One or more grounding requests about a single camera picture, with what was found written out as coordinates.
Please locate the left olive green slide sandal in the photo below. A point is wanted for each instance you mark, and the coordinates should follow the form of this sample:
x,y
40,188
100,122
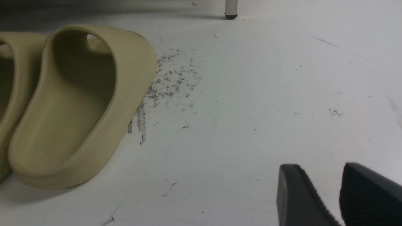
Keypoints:
x,y
20,64

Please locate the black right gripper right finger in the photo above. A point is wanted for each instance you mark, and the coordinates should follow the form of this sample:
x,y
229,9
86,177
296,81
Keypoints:
x,y
368,198

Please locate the right olive green slide sandal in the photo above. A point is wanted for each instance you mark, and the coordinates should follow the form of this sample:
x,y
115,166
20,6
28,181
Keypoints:
x,y
93,79

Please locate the olive green slide sandal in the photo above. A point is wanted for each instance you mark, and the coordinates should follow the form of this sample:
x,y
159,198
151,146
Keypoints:
x,y
20,64
93,79

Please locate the stainless steel shoe rack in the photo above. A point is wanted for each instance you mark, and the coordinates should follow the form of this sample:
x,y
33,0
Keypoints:
x,y
231,9

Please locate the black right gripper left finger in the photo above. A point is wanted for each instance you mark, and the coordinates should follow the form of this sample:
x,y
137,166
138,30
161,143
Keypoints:
x,y
297,200

